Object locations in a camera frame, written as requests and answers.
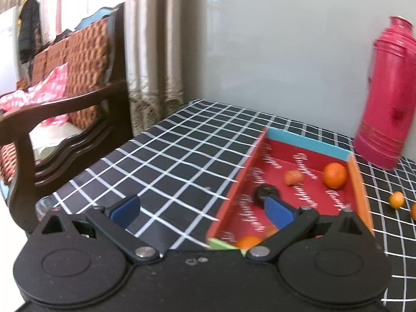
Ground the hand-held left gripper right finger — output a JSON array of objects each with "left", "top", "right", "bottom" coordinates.
[{"left": 246, "top": 196, "right": 368, "bottom": 262}]

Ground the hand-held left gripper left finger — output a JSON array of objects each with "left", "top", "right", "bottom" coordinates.
[{"left": 41, "top": 194, "right": 161, "bottom": 262}]

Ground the dark water chestnut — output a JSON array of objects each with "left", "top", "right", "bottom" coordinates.
[{"left": 254, "top": 185, "right": 280, "bottom": 207}]

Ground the colourful cardboard box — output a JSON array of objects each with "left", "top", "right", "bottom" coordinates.
[{"left": 207, "top": 127, "right": 374, "bottom": 251}]

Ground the large orange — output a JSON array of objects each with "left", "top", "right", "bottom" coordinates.
[{"left": 323, "top": 163, "right": 348, "bottom": 190}]

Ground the black white checked tablecloth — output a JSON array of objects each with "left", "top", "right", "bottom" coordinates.
[{"left": 35, "top": 99, "right": 416, "bottom": 306}]

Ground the white seat cushion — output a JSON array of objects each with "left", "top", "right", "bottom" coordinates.
[{"left": 29, "top": 121, "right": 86, "bottom": 160}]

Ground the pink checked cloth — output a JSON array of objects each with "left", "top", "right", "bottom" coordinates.
[{"left": 0, "top": 62, "right": 71, "bottom": 127}]

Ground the dark wooden upholstered chair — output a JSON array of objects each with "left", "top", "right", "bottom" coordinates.
[{"left": 0, "top": 3, "right": 134, "bottom": 235}]

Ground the beige curtain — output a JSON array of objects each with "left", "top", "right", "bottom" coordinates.
[{"left": 124, "top": 0, "right": 209, "bottom": 137}]

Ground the red metal thermos flask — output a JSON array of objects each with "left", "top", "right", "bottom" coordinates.
[{"left": 354, "top": 16, "right": 416, "bottom": 171}]

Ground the white appliance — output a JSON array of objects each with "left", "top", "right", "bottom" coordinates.
[{"left": 0, "top": 6, "right": 21, "bottom": 95}]

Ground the dark hanging jacket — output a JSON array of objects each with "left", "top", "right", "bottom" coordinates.
[{"left": 18, "top": 0, "right": 43, "bottom": 65}]

